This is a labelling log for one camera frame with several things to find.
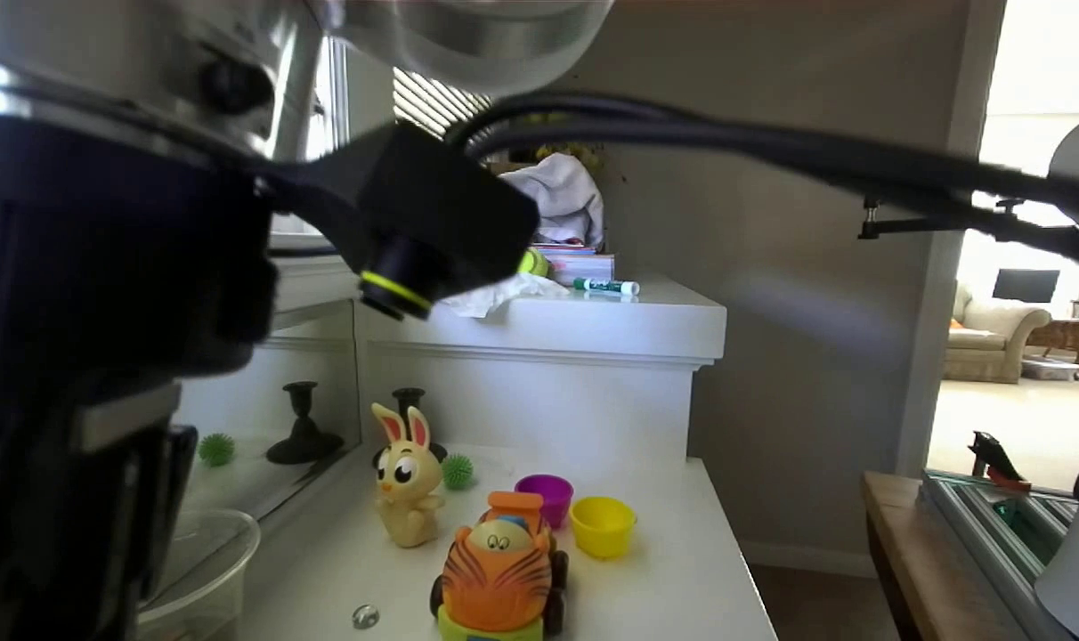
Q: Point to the brown wooden table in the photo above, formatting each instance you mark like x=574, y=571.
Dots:
x=897, y=536

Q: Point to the purple plastic cup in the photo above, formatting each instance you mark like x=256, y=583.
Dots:
x=546, y=494

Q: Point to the window blind by cabinet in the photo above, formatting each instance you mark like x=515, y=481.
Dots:
x=433, y=100

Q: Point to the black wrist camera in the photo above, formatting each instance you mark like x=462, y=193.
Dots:
x=433, y=219

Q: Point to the beige sofa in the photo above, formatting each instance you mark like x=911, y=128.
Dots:
x=994, y=339

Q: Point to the metal frame robot mount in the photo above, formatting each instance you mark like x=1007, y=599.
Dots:
x=994, y=536

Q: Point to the low white cabinet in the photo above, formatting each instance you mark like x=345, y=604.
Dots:
x=680, y=571

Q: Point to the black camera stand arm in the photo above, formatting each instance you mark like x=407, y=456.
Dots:
x=915, y=222

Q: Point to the teal marker pen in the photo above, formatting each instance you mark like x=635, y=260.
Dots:
x=601, y=286

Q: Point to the mirror backsplash panel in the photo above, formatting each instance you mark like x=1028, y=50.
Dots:
x=264, y=404

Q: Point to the dark television screen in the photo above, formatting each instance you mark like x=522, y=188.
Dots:
x=1028, y=283

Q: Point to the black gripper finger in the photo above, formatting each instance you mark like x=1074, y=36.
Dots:
x=149, y=536
x=14, y=548

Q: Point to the orange tiger car toy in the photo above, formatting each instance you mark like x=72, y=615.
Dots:
x=500, y=571

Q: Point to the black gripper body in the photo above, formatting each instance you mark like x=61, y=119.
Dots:
x=97, y=272

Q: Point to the flat cardboard box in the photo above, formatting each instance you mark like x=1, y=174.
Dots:
x=582, y=265

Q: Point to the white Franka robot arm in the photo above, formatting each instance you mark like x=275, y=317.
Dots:
x=477, y=36

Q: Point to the cream bunny toy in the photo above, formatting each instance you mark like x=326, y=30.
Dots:
x=404, y=481

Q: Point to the tall white cabinet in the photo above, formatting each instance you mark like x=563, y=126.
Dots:
x=559, y=368

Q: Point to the yellow plastic cup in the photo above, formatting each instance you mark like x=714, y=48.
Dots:
x=601, y=525

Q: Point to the black candlestick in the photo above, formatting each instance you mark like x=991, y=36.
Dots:
x=410, y=396

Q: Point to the green pom-pom ball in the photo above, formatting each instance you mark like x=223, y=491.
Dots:
x=457, y=470

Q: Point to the crumpled white cloth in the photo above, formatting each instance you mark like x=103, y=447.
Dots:
x=497, y=293

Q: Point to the white towel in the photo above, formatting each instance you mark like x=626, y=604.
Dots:
x=559, y=197

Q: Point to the white window sill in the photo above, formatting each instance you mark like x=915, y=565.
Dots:
x=309, y=283

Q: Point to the green tennis ball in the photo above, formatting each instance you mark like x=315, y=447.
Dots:
x=535, y=260

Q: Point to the red black clamp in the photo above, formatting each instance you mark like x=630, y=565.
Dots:
x=994, y=463

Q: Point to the yellow flowers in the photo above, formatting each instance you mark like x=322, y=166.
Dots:
x=568, y=150

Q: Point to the small silver ball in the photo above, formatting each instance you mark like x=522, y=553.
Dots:
x=365, y=615

